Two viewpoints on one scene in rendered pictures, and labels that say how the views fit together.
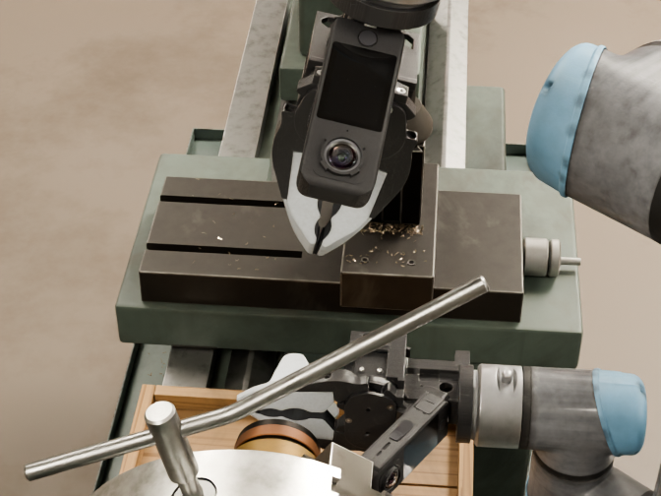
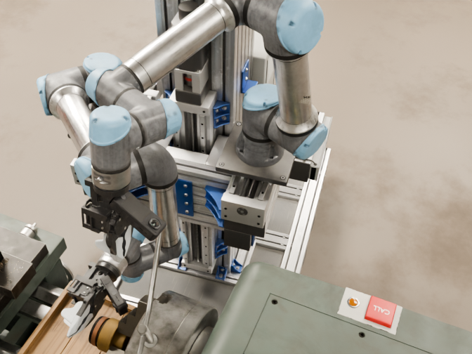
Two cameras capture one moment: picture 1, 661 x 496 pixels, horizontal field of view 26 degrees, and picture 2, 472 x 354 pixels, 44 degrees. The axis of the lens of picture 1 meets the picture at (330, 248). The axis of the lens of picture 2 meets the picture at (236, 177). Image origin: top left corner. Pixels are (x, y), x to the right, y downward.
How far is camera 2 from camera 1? 0.82 m
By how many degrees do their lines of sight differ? 52
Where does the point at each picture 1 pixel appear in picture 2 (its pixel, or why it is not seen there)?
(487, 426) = (121, 268)
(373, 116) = (146, 210)
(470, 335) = (41, 269)
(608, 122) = not seen: hidden behind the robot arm
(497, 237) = (14, 240)
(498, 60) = not seen: outside the picture
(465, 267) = (22, 255)
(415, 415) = (109, 285)
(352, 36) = (121, 199)
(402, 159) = not seen: hidden behind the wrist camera
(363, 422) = (98, 302)
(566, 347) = (62, 245)
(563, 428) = (133, 250)
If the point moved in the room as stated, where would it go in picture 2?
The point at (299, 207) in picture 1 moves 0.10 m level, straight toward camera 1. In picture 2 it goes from (119, 253) to (164, 265)
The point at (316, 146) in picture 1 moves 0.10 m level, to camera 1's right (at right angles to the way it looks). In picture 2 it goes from (149, 227) to (168, 191)
